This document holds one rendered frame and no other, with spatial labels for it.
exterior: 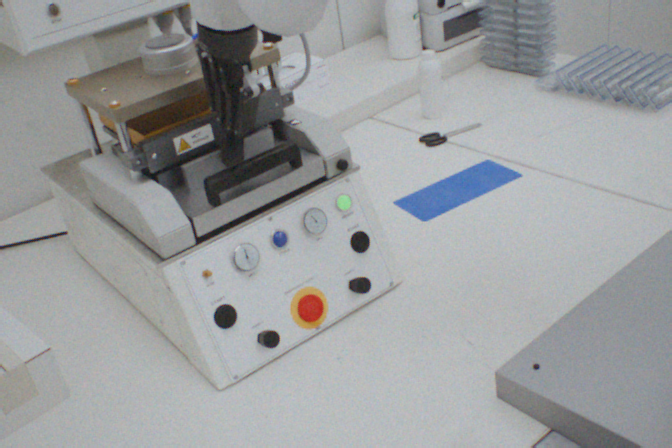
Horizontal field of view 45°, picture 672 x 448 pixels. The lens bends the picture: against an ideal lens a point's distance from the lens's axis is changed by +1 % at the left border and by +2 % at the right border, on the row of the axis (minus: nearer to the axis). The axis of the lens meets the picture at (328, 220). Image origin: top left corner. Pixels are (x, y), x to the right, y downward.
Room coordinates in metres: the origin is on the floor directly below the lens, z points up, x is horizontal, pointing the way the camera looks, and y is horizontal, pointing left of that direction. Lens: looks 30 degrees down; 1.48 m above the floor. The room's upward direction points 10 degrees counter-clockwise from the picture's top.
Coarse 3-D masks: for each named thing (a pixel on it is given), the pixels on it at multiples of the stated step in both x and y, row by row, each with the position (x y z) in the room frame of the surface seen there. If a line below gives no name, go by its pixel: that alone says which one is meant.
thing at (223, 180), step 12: (288, 144) 1.04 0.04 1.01; (264, 156) 1.02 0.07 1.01; (276, 156) 1.02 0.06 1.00; (288, 156) 1.03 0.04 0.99; (300, 156) 1.04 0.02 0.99; (228, 168) 1.00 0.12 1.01; (240, 168) 0.99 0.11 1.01; (252, 168) 1.00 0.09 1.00; (264, 168) 1.01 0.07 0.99; (204, 180) 0.98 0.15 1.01; (216, 180) 0.97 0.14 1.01; (228, 180) 0.98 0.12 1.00; (240, 180) 0.99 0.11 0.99; (216, 192) 0.97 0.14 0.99; (216, 204) 0.97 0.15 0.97
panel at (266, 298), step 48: (336, 192) 1.06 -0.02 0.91; (240, 240) 0.97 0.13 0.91; (288, 240) 0.99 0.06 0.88; (336, 240) 1.02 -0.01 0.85; (192, 288) 0.91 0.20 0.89; (240, 288) 0.93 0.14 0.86; (288, 288) 0.95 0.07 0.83; (336, 288) 0.98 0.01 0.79; (384, 288) 1.00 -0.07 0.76; (240, 336) 0.89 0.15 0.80; (288, 336) 0.92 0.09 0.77
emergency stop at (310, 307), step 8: (304, 296) 0.95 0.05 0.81; (312, 296) 0.95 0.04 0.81; (304, 304) 0.94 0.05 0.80; (312, 304) 0.94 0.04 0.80; (320, 304) 0.95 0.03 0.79; (304, 312) 0.93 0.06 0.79; (312, 312) 0.94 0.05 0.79; (320, 312) 0.94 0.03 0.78; (304, 320) 0.93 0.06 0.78; (312, 320) 0.93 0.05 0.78
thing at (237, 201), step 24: (264, 144) 1.09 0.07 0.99; (192, 168) 1.03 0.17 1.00; (216, 168) 1.05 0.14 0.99; (288, 168) 1.05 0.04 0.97; (312, 168) 1.05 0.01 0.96; (192, 192) 1.02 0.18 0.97; (240, 192) 1.00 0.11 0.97; (264, 192) 1.01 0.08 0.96; (288, 192) 1.03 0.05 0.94; (192, 216) 0.95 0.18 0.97; (216, 216) 0.96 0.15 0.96; (240, 216) 0.98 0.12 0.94
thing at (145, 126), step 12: (192, 96) 1.16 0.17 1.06; (204, 96) 1.16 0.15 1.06; (168, 108) 1.13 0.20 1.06; (180, 108) 1.12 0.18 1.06; (192, 108) 1.12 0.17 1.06; (204, 108) 1.11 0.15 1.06; (108, 120) 1.15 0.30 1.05; (132, 120) 1.11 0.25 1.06; (144, 120) 1.10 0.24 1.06; (156, 120) 1.09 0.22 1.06; (168, 120) 1.08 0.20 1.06; (180, 120) 1.08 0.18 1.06; (108, 132) 1.17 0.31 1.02; (132, 132) 1.08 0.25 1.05; (144, 132) 1.06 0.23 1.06; (156, 132) 1.05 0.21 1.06
